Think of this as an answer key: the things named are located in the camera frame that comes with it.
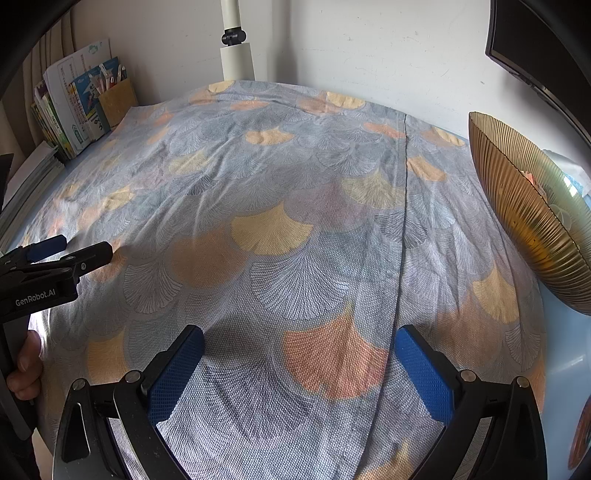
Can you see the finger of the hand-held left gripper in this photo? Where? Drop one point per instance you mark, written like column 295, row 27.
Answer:
column 92, row 258
column 44, row 247

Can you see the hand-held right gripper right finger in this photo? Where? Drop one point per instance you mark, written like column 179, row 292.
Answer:
column 425, row 374

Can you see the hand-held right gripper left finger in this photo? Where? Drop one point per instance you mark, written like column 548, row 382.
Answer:
column 175, row 374

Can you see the gold ribbed glass bowl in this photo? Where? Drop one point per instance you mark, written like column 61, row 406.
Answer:
column 517, row 221

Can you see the person's left hand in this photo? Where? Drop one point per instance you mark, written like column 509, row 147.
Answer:
column 25, row 369

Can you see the flat stack of books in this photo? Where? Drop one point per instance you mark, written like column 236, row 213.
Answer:
column 32, row 184

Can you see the row of standing books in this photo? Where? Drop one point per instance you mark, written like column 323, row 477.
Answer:
column 48, row 120

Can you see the brown pen holder box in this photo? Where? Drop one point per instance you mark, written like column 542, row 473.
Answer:
column 117, row 104

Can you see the orange round disc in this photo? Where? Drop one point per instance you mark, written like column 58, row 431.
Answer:
column 581, row 441

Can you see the bunch of pens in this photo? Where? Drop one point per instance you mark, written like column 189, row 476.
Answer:
column 111, row 76

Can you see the leaf-patterned grey cloth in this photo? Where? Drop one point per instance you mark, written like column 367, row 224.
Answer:
column 277, row 207

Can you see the beige curtain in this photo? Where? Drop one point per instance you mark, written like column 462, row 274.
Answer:
column 51, row 46

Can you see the white lamp pole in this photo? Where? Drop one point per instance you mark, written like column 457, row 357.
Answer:
column 236, row 55

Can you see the black monitor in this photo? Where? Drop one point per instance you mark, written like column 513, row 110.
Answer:
column 545, row 41

